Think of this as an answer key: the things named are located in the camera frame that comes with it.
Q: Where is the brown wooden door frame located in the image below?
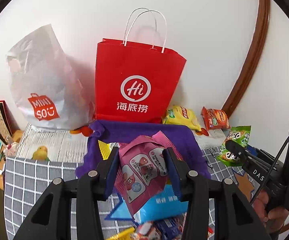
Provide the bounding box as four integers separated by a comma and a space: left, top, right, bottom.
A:
222, 0, 270, 117

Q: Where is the grey checked bed sheet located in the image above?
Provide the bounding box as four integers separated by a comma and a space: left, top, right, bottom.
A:
3, 144, 260, 240

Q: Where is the orange chips bag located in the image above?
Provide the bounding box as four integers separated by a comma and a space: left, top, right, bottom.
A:
201, 107, 230, 130

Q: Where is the newspaper with parrot picture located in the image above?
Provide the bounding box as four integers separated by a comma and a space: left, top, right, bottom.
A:
16, 124, 87, 163

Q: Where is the right human hand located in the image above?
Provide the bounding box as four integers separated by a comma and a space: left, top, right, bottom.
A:
253, 190, 289, 233

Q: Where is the purple towel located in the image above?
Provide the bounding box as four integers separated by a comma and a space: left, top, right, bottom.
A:
76, 120, 211, 179

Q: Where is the yellow chips bag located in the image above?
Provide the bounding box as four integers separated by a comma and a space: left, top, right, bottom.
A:
162, 105, 201, 131

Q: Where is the panda print snack packet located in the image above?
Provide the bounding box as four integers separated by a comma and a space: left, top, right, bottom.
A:
134, 222, 161, 240

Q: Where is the green triangular snack packet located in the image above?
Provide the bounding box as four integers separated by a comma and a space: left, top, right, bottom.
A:
217, 126, 251, 167

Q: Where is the yellow snack packet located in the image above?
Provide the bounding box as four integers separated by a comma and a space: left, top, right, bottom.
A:
106, 227, 135, 240

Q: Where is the dark blue snack packet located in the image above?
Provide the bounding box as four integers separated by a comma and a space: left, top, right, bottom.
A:
154, 217, 183, 240

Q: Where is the white Miniso plastic bag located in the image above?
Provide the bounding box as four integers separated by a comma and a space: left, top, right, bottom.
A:
6, 24, 95, 132

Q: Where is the patterned notebook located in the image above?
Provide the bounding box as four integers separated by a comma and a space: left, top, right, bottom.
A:
0, 100, 13, 142

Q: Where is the red Haidilao paper bag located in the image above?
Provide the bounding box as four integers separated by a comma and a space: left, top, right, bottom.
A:
94, 7, 187, 124

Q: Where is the blue tissue pack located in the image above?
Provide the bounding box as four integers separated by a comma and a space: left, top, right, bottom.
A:
134, 184, 188, 224

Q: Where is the magenta snack packet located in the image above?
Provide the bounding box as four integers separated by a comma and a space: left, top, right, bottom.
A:
115, 131, 183, 216

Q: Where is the black cable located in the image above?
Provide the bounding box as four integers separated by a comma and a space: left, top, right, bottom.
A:
249, 132, 289, 205

